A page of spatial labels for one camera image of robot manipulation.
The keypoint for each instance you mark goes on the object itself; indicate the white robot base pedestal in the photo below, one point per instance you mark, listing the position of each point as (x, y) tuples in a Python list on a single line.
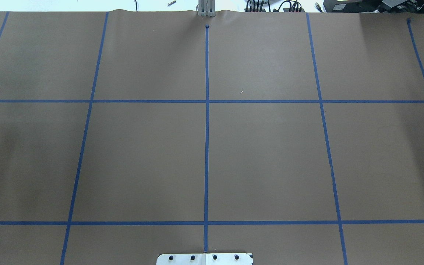
[(205, 259)]

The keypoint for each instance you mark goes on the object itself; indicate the aluminium frame post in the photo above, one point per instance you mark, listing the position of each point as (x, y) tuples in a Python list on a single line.
[(206, 8)]

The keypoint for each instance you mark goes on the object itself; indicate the black equipment box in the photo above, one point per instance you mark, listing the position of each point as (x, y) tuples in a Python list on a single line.
[(371, 6)]

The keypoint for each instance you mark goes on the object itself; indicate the brown paper table cover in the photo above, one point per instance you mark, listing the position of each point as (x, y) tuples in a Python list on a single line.
[(129, 137)]

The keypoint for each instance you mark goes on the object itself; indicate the black power strip with plugs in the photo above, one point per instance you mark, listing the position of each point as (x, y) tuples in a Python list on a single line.
[(274, 6)]

